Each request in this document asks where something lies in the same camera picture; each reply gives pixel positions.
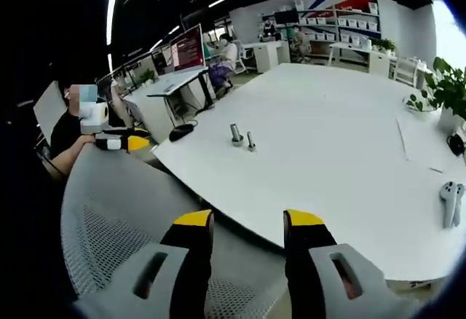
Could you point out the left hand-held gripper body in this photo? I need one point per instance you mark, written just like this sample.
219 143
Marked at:
92 115

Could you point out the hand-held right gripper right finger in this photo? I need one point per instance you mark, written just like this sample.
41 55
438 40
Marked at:
309 257

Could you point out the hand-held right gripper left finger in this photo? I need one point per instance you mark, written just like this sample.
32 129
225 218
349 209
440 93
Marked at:
189 260

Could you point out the large threaded steel stud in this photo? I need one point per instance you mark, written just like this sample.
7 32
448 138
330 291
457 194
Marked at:
236 133

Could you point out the small threaded steel stud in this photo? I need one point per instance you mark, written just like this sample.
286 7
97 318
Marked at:
250 141

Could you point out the white chair backrest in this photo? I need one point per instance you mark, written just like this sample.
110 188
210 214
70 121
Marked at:
49 108

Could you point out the grey mesh office chair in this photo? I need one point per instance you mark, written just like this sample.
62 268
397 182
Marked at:
120 202

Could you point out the black computer mouse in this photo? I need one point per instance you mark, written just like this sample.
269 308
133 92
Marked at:
180 132

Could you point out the leafy desk plant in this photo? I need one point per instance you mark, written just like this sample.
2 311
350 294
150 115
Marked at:
147 76

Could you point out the white standing desk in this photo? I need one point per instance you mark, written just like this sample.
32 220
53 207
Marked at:
178 86

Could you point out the small dark monitor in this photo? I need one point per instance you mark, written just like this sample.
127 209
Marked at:
162 60

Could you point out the large white-framed monitor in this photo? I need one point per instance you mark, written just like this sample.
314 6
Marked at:
189 49

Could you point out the white office chair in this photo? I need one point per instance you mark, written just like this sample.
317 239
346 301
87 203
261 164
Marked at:
244 55

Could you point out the grey handheld controller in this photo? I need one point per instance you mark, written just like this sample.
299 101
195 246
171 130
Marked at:
460 202
448 199

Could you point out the white sheet mat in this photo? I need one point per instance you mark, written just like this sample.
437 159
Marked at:
422 137

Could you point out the white cabinet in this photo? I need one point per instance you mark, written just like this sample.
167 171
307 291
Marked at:
269 55

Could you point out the black power adapter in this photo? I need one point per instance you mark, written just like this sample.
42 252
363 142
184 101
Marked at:
457 145

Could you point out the small plant in glass bowl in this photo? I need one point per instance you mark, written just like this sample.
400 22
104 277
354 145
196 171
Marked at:
418 104

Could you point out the black monitor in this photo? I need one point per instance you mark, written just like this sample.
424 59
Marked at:
285 16

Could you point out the white slatted chair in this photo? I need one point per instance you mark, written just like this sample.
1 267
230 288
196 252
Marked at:
407 69

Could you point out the white side table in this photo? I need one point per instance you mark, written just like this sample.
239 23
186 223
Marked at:
349 46

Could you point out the green plant in white pot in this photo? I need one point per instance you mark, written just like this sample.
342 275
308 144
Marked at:
449 86

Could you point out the small potted plant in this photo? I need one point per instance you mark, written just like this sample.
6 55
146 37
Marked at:
384 45

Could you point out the shelf with white bins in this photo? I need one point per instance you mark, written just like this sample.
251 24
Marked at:
346 22

